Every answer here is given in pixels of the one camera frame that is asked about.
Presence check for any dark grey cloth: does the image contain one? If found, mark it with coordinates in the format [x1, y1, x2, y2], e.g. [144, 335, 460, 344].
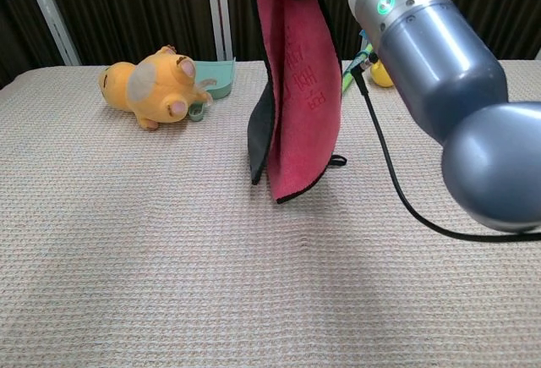
[247, 0, 348, 205]

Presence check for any blue green toy syringe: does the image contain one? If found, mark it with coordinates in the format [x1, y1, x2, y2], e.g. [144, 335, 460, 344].
[341, 27, 380, 94]

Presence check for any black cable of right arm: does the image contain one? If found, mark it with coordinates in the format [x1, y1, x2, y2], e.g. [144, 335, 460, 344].
[348, 52, 541, 243]

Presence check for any yellow pear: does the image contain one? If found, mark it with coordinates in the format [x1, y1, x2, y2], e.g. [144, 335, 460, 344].
[370, 61, 396, 88]

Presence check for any mint green dustpan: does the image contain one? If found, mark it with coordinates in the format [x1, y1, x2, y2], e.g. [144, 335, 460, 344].
[185, 57, 237, 123]

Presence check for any dark pleated curtain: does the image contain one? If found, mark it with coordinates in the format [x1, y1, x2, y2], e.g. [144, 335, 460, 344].
[0, 0, 541, 90]

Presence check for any white frame post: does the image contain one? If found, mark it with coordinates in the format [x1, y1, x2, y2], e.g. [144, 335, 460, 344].
[204, 0, 235, 61]
[19, 0, 82, 67]

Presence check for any yellow plush toy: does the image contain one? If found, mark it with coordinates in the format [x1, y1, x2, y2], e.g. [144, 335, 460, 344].
[98, 44, 214, 132]

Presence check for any beige woven tablecloth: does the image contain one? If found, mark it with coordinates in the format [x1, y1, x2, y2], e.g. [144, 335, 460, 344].
[0, 59, 541, 368]

